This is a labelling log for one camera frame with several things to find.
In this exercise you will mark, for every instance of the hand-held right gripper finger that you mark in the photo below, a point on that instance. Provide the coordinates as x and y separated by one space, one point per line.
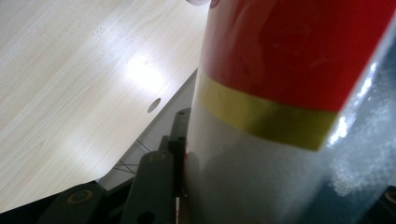
181 130

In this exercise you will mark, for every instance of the red and white spout pouch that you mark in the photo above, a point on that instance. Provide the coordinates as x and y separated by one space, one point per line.
280 93

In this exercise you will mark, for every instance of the round grey table grommet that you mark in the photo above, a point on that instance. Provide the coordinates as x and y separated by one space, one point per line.
154 105

